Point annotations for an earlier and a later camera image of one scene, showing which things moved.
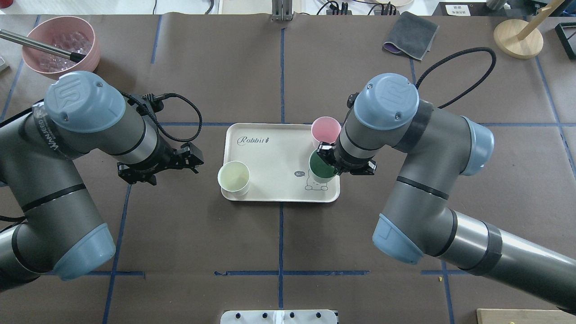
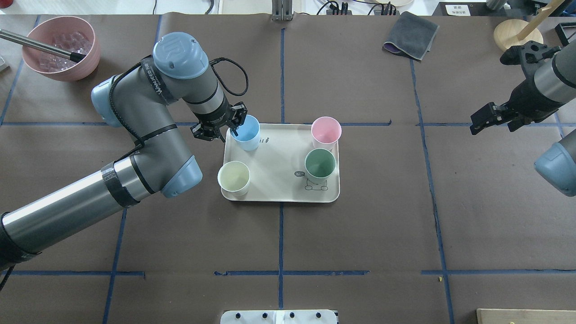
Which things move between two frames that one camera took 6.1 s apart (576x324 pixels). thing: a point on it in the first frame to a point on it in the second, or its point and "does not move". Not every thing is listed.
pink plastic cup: [325, 129] does not move
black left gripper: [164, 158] to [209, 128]
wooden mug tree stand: [519, 39] does not move
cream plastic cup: [233, 177] does not move
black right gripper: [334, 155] to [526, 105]
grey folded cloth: [411, 35] does not move
